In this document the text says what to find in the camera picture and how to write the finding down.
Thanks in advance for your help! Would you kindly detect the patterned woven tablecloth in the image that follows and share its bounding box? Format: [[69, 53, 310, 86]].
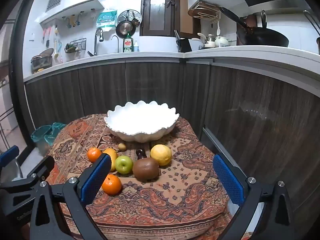
[[46, 114, 240, 240]]

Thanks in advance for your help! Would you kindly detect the hanging perforated steamer plate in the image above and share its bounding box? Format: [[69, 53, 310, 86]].
[[117, 9, 142, 28]]

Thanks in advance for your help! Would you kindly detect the wire rack under cabinet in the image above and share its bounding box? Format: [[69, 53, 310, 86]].
[[187, 2, 222, 20]]

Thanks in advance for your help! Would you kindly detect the orange mandarin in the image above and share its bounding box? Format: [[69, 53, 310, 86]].
[[101, 174, 122, 196], [87, 147, 102, 163]]

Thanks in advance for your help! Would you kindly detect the brown board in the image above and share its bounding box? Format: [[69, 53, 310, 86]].
[[244, 14, 258, 28]]

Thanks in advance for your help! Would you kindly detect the blue white plastic package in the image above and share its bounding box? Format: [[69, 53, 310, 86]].
[[96, 8, 118, 29]]

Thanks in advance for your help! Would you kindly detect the white lidded pot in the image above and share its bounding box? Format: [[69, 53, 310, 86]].
[[214, 36, 229, 47]]

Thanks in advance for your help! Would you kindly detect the green dish soap bottle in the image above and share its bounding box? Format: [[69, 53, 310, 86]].
[[123, 32, 133, 53]]

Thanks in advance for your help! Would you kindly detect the teal plastic bag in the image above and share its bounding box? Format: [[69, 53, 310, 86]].
[[31, 122, 67, 147]]

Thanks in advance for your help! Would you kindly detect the yellow lemon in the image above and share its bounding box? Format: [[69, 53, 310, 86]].
[[150, 144, 172, 166]]

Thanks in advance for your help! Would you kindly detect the green apple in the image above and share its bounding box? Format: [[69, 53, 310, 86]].
[[115, 155, 134, 175]]

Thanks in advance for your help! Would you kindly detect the black knife block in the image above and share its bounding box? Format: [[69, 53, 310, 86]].
[[174, 30, 192, 53]]

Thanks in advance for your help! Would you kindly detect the hanging steel frying pan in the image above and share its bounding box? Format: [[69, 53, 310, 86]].
[[115, 20, 137, 39]]

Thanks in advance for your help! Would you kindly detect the black wok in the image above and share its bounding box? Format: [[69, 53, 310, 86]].
[[219, 6, 290, 47]]

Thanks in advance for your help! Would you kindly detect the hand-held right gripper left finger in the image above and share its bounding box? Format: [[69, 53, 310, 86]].
[[30, 153, 112, 240]]

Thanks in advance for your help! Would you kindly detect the glass lidded pot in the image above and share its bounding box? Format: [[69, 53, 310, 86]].
[[31, 48, 54, 68]]

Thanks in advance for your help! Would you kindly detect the chrome kitchen faucet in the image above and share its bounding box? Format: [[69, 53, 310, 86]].
[[87, 28, 104, 57]]

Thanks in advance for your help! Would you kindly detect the small curved chrome tap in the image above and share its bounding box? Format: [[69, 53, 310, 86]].
[[111, 35, 120, 53]]

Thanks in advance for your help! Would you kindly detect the black wire basket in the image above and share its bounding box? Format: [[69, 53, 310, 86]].
[[64, 38, 87, 54]]

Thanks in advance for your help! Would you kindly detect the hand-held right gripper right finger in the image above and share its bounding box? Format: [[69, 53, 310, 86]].
[[213, 154, 298, 240]]

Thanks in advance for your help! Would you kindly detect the dark wooden window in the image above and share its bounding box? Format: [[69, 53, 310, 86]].
[[140, 0, 200, 38]]

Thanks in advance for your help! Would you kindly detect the yellow mango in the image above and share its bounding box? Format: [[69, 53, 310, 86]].
[[102, 148, 118, 172]]

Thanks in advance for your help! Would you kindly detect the brown kiwi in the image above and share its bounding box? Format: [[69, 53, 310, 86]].
[[132, 157, 160, 182]]

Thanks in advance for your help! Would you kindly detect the white teapot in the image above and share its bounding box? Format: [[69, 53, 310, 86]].
[[191, 33, 215, 48]]

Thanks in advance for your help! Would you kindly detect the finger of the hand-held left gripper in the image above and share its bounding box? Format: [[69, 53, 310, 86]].
[[24, 156, 55, 180], [0, 145, 20, 168]]

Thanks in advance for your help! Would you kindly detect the white scalloped ceramic bowl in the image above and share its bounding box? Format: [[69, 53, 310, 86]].
[[104, 101, 180, 142]]

